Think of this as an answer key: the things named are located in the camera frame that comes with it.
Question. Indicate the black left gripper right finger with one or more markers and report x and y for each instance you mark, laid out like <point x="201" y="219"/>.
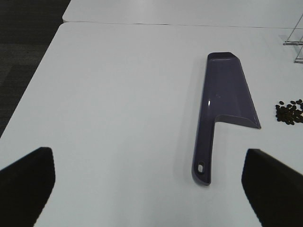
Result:
<point x="273" y="189"/>

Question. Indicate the chrome wire rack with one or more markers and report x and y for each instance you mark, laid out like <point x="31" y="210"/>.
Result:
<point x="293" y="43"/>

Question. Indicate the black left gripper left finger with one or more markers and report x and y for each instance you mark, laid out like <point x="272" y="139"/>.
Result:
<point x="25" y="187"/>

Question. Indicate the pile of coffee beans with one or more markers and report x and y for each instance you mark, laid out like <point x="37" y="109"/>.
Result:
<point x="290" y="113"/>

